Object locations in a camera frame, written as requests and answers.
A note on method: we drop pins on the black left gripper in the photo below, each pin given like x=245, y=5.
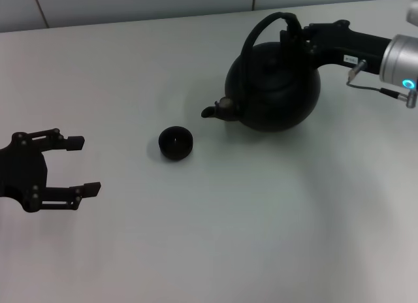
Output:
x=19, y=172

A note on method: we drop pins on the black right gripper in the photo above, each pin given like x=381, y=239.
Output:
x=346, y=48

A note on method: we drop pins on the small black teacup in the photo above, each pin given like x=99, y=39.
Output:
x=175, y=144

